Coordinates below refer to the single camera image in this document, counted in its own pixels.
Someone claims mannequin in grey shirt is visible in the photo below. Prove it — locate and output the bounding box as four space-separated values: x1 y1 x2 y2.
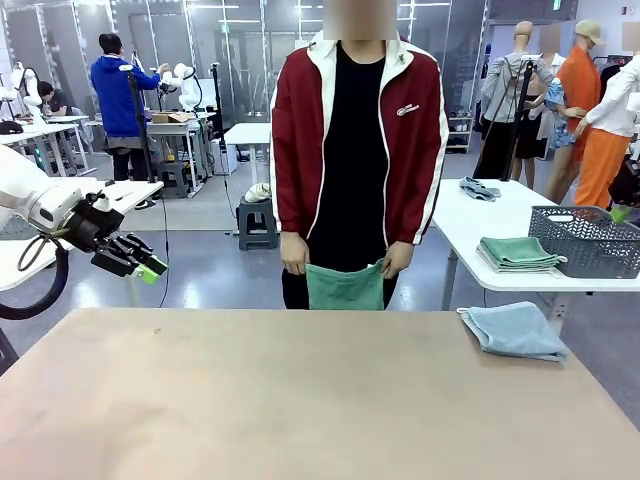
479 20 556 171

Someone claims dark grey plastic basket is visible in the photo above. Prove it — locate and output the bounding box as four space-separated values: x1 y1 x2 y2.
528 204 640 280

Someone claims black tripod stand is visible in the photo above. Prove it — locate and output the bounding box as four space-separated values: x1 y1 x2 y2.
123 64 159 184
477 54 539 174

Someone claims white background desk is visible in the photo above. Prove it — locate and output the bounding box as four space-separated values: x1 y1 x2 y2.
223 122 274 186

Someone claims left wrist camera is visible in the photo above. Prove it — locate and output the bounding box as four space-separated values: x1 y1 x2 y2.
85 189 112 214

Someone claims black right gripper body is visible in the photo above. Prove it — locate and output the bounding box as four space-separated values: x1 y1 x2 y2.
607 159 640 200

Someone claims person's left forearm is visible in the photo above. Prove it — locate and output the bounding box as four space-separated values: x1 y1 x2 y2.
397 149 450 247

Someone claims beige cloth bundle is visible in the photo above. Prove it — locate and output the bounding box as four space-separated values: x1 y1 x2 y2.
243 182 274 204

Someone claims person in red jacket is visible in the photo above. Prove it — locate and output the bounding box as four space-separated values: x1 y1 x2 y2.
269 29 451 311

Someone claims white table with rounded corners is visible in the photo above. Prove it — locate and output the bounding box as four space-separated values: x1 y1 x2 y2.
432 177 640 336

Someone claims black camera pole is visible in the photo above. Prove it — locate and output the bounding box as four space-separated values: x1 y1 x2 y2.
210 62 227 147

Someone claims light blue terry towel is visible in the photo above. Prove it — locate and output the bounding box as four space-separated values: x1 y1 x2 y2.
456 301 569 364

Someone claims black floor cable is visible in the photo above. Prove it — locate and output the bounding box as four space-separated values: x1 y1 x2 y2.
157 184 172 309

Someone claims white rectangular side table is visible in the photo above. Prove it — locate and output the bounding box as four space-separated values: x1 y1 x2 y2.
0 177 165 294

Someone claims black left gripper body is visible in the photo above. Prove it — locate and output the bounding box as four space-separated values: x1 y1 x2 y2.
63 192 126 252

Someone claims person's right hand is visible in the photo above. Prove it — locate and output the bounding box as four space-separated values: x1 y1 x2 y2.
279 232 312 277

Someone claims mannequin in floral blue shirt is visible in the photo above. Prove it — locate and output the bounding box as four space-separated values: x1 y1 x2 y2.
514 49 581 184

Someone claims grey plastic step stool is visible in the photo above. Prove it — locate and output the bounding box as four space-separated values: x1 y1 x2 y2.
157 160 190 200
237 197 280 252

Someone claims person's left hand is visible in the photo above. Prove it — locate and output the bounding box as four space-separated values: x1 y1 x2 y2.
380 241 414 280

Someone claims mannequin with orange trousers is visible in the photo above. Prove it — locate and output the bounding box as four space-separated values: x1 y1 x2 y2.
572 49 640 211

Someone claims black left arm hose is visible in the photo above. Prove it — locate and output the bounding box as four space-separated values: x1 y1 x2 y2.
0 234 71 321

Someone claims crumpled grey-blue towel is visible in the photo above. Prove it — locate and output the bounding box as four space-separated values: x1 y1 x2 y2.
458 175 502 202

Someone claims person in blue hoodie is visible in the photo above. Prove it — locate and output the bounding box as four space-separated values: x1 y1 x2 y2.
90 33 164 184

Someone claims green terry towel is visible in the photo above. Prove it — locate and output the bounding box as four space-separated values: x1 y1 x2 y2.
304 258 386 311
479 235 569 269

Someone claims mannequin in orange top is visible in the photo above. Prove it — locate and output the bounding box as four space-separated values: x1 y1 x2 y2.
544 19 609 206

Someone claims seated person in dark shirt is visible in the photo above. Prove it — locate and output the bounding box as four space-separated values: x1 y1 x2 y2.
37 80 76 120

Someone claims person's right forearm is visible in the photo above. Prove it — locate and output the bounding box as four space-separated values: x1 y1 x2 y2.
271 149 314 239

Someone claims white shoe shelf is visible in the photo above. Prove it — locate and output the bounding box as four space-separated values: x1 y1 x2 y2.
447 114 475 154

